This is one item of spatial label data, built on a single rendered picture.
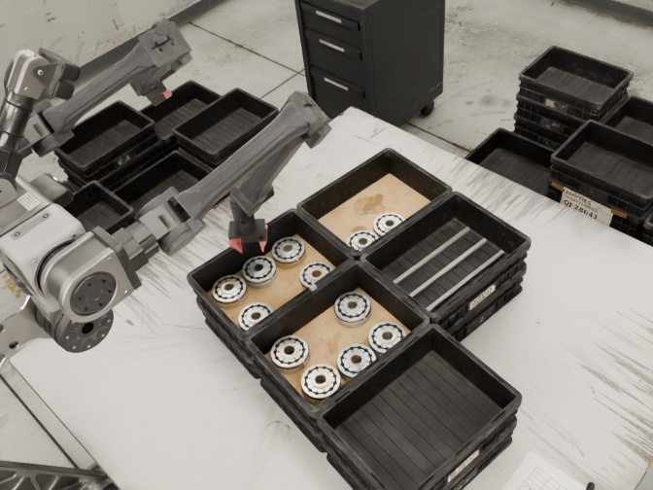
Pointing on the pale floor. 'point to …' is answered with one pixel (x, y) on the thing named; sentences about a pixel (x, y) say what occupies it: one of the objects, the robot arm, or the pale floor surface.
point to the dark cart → (373, 55)
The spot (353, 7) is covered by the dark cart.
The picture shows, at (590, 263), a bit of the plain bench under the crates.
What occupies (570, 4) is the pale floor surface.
